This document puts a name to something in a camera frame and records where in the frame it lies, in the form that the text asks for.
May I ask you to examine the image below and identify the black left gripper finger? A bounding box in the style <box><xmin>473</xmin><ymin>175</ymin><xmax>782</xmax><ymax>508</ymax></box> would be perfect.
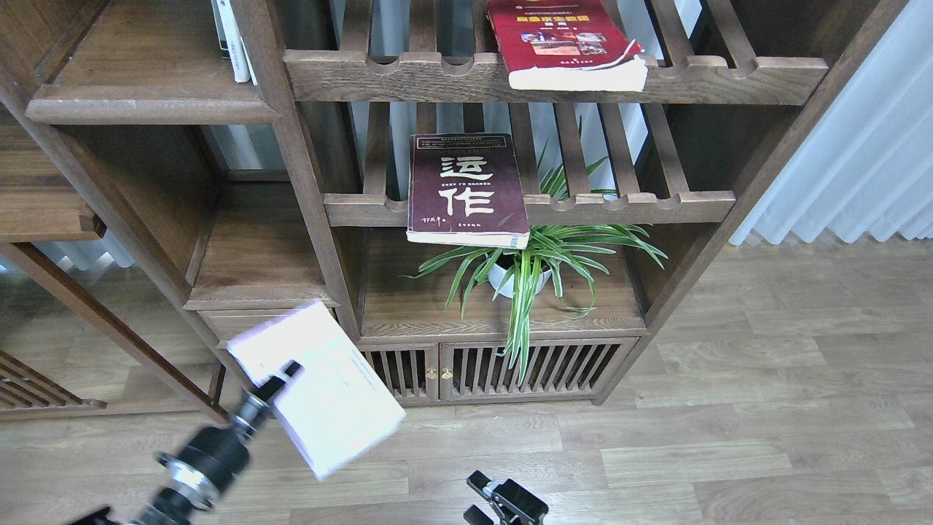
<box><xmin>254</xmin><ymin>361</ymin><xmax>302</xmax><ymax>402</ymax></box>

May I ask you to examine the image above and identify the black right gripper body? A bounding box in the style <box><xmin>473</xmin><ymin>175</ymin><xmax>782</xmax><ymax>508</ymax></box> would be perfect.
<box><xmin>485</xmin><ymin>485</ymin><xmax>550</xmax><ymax>524</ymax></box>

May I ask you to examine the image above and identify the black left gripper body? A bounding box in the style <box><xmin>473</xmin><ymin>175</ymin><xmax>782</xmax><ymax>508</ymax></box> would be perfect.
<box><xmin>155</xmin><ymin>392</ymin><xmax>270</xmax><ymax>515</ymax></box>

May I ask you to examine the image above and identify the white lilac book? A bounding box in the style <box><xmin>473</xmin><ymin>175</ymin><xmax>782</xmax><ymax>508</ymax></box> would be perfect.
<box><xmin>227</xmin><ymin>301</ymin><xmax>405</xmax><ymax>481</ymax></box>

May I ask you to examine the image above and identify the red book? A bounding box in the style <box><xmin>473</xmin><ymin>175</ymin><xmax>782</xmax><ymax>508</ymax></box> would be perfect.
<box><xmin>486</xmin><ymin>1</ymin><xmax>649</xmax><ymax>92</ymax></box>

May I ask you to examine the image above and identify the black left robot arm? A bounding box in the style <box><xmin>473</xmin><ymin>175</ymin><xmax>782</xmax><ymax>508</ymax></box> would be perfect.
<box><xmin>131</xmin><ymin>361</ymin><xmax>301</xmax><ymax>524</ymax></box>

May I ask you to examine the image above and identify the wooden side rack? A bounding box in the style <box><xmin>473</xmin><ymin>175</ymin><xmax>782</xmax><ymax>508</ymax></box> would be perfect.
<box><xmin>1</xmin><ymin>242</ymin><xmax>109</xmax><ymax>421</ymax></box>

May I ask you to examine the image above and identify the white plant pot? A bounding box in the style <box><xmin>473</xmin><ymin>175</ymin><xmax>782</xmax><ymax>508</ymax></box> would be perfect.
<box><xmin>488</xmin><ymin>255</ymin><xmax>553</xmax><ymax>298</ymax></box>

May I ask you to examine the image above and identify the green spider plant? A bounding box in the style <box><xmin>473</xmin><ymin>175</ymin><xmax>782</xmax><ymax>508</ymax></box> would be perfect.
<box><xmin>405</xmin><ymin>117</ymin><xmax>668</xmax><ymax>385</ymax></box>

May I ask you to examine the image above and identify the dark maroon book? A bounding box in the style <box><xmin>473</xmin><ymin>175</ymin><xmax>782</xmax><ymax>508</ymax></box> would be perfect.
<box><xmin>407</xmin><ymin>133</ymin><xmax>530</xmax><ymax>249</ymax></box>

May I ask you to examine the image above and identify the dark wooden bookshelf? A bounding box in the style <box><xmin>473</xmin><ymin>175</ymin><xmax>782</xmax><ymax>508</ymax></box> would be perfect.
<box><xmin>2</xmin><ymin>1</ymin><xmax>906</xmax><ymax>405</ymax></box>

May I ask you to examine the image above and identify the white upright book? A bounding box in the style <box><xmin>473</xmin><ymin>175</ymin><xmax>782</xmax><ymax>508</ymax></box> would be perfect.
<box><xmin>212</xmin><ymin>0</ymin><xmax>259</xmax><ymax>85</ymax></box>

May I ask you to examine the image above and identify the white curtain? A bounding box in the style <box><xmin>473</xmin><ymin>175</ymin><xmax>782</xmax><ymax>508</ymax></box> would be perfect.
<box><xmin>730</xmin><ymin>1</ymin><xmax>932</xmax><ymax>245</ymax></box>

